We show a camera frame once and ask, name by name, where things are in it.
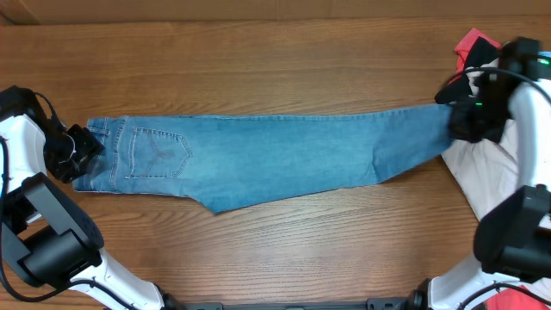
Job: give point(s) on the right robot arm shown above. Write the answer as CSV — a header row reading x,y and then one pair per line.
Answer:
x,y
512,242

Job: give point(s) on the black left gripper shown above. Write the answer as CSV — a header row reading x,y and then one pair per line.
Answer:
x,y
89,146

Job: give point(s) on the white cloth garment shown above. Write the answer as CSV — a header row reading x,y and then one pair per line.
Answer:
x,y
529,106

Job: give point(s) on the black cloth garment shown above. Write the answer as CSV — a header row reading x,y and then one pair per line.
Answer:
x,y
474,50

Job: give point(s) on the blue denim jeans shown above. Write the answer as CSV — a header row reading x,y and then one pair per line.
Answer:
x,y
231,162

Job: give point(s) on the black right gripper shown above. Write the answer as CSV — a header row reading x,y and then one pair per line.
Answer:
x,y
459,130

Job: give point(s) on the red cloth garment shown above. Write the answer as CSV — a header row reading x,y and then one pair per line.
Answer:
x,y
486,171

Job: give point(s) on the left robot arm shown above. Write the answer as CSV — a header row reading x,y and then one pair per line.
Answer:
x,y
46,238

